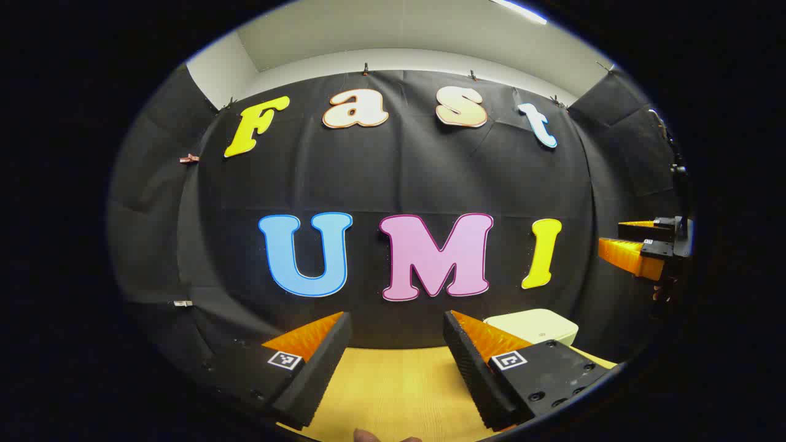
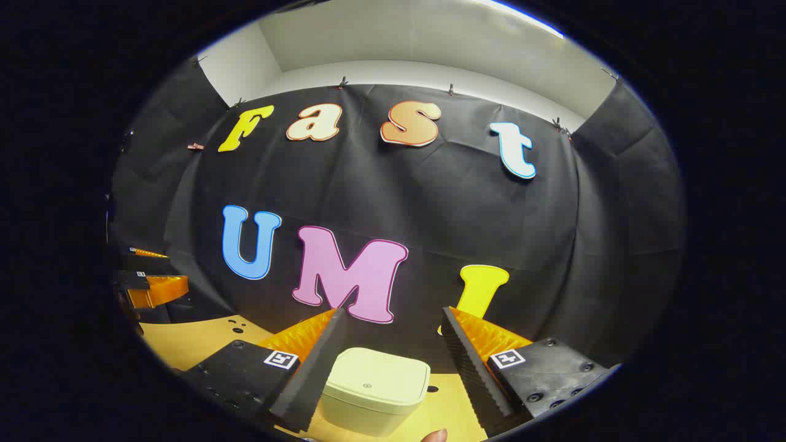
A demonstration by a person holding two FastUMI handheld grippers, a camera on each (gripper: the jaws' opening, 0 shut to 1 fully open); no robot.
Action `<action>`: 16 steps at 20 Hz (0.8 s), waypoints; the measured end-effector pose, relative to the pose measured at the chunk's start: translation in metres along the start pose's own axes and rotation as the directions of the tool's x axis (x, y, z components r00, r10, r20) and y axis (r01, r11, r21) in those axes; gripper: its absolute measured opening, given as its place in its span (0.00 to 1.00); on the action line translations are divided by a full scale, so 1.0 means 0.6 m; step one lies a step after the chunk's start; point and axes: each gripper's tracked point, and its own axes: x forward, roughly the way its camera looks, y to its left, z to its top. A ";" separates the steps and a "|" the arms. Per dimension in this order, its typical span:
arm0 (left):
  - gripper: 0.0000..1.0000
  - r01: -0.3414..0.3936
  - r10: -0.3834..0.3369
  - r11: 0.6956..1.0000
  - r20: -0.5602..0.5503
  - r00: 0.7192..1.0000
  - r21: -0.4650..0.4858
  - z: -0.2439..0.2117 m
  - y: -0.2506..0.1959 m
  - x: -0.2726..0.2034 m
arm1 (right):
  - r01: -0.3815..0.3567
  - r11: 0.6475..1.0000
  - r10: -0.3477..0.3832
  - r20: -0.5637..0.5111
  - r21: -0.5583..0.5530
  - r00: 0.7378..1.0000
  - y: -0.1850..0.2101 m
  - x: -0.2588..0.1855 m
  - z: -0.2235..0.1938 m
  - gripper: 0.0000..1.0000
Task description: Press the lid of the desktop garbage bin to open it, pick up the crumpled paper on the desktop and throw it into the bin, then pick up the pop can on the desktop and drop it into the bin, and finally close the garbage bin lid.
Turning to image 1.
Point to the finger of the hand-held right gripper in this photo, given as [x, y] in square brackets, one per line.
[632, 258]
[645, 231]

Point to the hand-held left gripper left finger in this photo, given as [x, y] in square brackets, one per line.
[319, 374]

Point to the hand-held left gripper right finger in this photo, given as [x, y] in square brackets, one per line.
[476, 374]

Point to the green desktop garbage bin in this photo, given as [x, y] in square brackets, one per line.
[534, 325]

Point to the wooden desktop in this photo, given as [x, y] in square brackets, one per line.
[399, 393]

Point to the black backdrop cloth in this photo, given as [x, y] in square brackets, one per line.
[399, 178]

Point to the copper clip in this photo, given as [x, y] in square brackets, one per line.
[189, 159]

